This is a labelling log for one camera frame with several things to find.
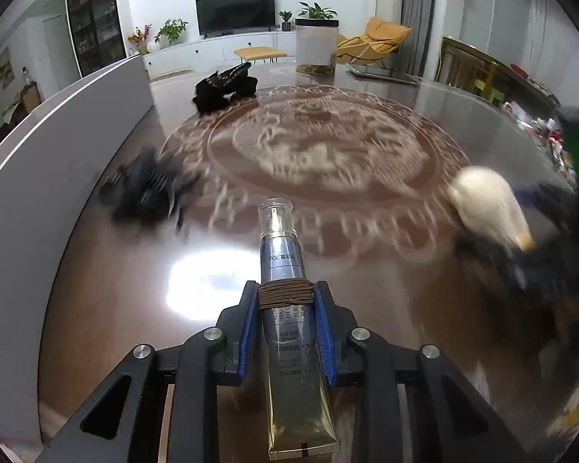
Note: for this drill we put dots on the cream yellow cloth bundle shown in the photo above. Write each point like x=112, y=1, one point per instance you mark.
x=487, y=202

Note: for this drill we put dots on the yellow lounge chair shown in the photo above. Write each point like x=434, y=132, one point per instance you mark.
x=376, y=38

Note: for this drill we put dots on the gold framed glass cabinet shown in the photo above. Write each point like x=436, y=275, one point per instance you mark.
x=492, y=75

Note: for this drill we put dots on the red flower bouquet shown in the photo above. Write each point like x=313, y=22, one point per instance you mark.
x=139, y=37

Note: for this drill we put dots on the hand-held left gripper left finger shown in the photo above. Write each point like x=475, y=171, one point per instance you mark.
x=243, y=347

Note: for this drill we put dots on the dark glass display cabinet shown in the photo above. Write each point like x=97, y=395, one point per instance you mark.
x=94, y=14

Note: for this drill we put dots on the black beaded hair accessory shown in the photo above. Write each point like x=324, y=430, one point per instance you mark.
x=227, y=73

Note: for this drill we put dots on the grey desk partition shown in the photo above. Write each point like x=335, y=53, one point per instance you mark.
x=53, y=193

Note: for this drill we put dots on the bushy green potted plant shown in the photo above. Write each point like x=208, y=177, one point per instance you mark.
x=171, y=31

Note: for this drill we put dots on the clear jar black lid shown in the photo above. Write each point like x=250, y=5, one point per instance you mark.
x=316, y=46

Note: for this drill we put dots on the black toothed hair clip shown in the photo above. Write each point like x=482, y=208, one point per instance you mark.
x=144, y=188

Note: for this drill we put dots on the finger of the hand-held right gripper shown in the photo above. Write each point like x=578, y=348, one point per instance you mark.
x=521, y=270
x=550, y=202

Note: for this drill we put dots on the black flat television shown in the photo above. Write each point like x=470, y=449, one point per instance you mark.
x=235, y=12

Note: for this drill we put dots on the white television cabinet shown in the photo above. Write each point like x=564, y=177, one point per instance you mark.
x=198, y=55

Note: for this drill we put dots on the silver cream tube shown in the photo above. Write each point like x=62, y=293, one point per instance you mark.
x=289, y=347

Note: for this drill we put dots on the black gold hair clip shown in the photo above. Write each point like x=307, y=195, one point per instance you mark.
x=222, y=99

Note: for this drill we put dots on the yellow padded stool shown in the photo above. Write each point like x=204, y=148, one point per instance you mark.
x=260, y=53

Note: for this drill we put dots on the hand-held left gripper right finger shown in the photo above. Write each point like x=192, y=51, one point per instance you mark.
x=327, y=347

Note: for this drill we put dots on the framed wall painting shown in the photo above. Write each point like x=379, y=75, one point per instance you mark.
x=4, y=70

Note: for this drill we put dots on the colourful clutter pile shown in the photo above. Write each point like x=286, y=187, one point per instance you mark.
x=540, y=135

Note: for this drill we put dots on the long leaved potted plant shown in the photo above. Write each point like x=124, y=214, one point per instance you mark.
x=316, y=10

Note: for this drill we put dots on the small potted plant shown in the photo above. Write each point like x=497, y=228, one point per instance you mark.
x=285, y=21

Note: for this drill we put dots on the white round vase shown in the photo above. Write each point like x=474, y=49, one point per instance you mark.
x=152, y=47

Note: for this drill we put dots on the grey curtain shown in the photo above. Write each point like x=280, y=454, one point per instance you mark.
x=417, y=14

